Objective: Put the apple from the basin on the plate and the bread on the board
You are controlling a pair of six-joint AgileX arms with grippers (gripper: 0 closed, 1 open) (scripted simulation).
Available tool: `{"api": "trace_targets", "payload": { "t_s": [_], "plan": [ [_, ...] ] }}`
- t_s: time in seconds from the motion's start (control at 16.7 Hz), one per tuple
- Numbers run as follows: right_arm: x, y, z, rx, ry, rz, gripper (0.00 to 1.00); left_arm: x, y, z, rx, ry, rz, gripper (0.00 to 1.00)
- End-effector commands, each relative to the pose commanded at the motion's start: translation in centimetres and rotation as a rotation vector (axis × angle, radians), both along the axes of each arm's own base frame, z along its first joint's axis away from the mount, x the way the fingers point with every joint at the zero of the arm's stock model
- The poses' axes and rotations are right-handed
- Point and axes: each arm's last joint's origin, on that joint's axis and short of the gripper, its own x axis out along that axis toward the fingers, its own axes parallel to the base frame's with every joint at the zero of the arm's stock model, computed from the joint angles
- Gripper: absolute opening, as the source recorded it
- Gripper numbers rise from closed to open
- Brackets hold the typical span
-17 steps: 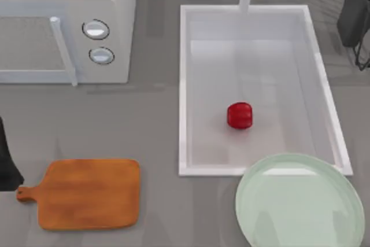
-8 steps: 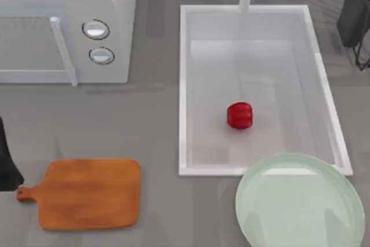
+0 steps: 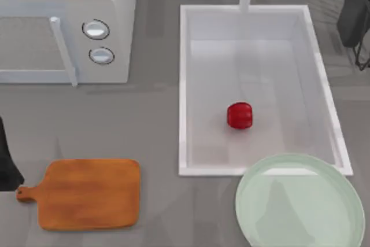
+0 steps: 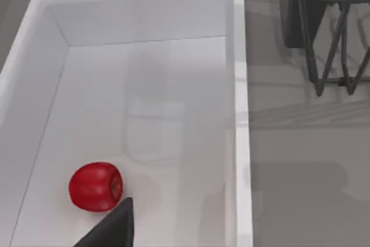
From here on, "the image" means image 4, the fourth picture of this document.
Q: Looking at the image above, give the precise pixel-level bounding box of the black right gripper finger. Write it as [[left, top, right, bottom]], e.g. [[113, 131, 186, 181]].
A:
[[72, 196, 136, 247]]

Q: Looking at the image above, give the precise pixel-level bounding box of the red apple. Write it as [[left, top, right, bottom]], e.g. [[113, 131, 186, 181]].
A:
[[68, 161, 124, 213]]

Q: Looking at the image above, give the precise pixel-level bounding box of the white sink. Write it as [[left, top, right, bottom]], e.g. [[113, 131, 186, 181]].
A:
[[0, 0, 254, 247]]

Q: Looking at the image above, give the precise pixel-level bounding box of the dark wire basket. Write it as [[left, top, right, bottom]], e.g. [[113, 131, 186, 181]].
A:
[[279, 0, 370, 97]]

